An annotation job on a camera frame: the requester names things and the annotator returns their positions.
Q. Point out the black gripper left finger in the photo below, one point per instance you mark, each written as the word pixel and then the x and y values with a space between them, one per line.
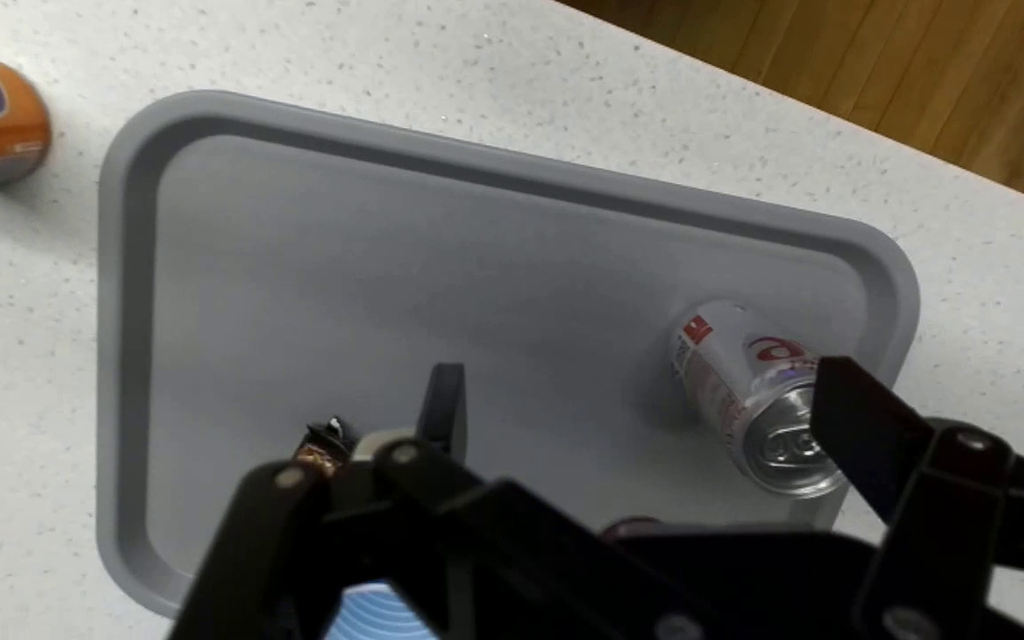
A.
pixel 418 535

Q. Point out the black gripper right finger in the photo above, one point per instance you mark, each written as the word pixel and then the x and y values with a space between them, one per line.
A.
pixel 951 522

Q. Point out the grey plastic tray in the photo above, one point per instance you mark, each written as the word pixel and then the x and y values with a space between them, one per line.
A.
pixel 418 273

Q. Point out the silver soda can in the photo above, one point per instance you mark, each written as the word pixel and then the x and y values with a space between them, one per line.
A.
pixel 738 374

